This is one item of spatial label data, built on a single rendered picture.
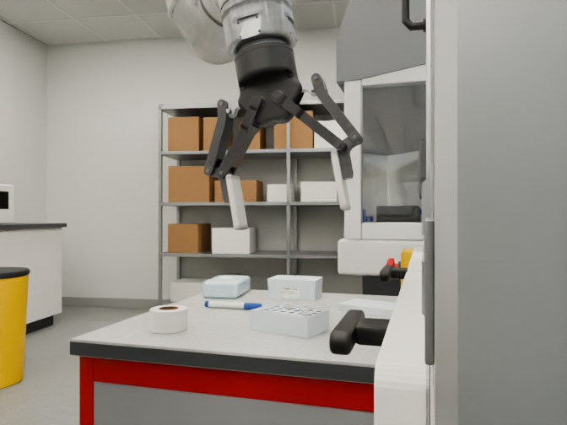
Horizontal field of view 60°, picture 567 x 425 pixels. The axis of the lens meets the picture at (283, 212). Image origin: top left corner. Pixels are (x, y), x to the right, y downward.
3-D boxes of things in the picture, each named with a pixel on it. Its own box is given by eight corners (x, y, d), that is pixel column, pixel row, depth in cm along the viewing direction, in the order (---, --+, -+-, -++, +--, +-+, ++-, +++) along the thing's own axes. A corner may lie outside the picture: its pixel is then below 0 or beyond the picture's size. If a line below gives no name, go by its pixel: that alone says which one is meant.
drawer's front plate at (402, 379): (374, 701, 16) (373, 365, 16) (407, 392, 44) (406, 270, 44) (429, 716, 16) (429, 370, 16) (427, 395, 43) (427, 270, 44)
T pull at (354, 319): (328, 357, 27) (327, 331, 27) (348, 327, 35) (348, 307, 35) (394, 362, 26) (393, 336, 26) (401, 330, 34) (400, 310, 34)
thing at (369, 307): (337, 310, 111) (337, 303, 111) (354, 304, 118) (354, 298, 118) (391, 317, 104) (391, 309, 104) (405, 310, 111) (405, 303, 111)
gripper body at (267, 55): (219, 51, 59) (232, 126, 59) (285, 31, 57) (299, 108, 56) (243, 70, 67) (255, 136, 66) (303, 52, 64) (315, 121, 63)
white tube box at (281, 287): (267, 298, 127) (267, 278, 127) (278, 293, 135) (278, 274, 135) (315, 301, 123) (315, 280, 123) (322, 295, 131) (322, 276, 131)
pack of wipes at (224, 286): (236, 299, 126) (236, 282, 126) (201, 298, 127) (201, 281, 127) (251, 290, 140) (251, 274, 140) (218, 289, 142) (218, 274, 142)
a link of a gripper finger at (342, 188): (335, 154, 60) (341, 153, 60) (345, 211, 60) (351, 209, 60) (330, 151, 57) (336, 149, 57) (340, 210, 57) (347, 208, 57)
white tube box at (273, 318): (250, 330, 93) (250, 309, 93) (274, 321, 100) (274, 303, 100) (307, 338, 86) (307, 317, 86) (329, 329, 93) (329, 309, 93)
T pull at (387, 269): (379, 282, 58) (379, 270, 58) (384, 274, 65) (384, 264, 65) (411, 283, 57) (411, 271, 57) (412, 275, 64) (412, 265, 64)
